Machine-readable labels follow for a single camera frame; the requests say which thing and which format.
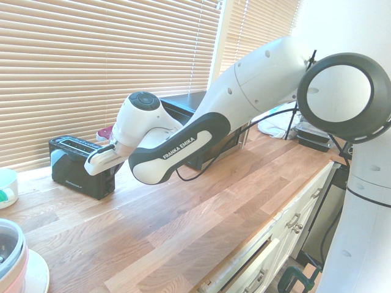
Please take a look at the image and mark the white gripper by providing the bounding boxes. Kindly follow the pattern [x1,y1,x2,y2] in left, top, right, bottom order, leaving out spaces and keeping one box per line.
[84,145,125,177]

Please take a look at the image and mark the black two-slot toaster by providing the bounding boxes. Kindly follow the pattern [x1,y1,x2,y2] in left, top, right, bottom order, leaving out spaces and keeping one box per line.
[48,136,117,201]

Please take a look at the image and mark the black stainless microwave oven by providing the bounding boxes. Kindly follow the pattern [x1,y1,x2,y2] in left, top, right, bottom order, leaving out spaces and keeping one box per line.
[159,90,249,172]

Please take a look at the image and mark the white mug with green print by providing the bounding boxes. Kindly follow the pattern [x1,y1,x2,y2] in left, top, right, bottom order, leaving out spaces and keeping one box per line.
[0,168,20,210]

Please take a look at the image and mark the wide beige window blind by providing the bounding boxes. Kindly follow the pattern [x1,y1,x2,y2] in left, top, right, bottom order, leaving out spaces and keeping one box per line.
[0,0,224,173]

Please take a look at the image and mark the white plate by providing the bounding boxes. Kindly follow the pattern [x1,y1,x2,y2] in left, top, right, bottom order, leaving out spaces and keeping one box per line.
[17,248,51,293]

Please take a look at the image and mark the pink and grey lidded bowl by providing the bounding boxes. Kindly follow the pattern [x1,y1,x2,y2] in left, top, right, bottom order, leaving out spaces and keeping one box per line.
[0,217,30,293]

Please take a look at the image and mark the white crumpled cloth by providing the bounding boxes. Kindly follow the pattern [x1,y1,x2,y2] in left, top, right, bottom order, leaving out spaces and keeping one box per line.
[258,117,299,140]

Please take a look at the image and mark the white kitchen cabinet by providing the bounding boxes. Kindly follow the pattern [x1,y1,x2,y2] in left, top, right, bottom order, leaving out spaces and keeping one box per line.
[195,160,337,293]

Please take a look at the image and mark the black food container clear lid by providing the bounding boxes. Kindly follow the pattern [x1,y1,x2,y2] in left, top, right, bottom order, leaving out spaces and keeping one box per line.
[293,120,331,139]

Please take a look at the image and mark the narrow beige window blind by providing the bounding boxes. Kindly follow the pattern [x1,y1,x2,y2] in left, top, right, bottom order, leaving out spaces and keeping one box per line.
[217,0,306,78]

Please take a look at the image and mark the green clamp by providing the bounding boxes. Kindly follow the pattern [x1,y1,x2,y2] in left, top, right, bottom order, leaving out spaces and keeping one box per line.
[280,251,323,291]

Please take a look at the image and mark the black dishwasher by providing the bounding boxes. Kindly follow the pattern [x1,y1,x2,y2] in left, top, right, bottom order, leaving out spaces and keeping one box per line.
[300,164,351,267]

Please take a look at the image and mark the maroon wrist camera mount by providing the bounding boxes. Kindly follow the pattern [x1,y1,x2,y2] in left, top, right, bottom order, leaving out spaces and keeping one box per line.
[95,126,114,142]

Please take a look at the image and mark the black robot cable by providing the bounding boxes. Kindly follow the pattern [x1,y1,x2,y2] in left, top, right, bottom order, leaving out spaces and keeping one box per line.
[175,106,306,183]

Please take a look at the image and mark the black camera tripod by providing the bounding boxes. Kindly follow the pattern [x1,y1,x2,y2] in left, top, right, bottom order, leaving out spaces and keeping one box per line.
[284,49,353,167]

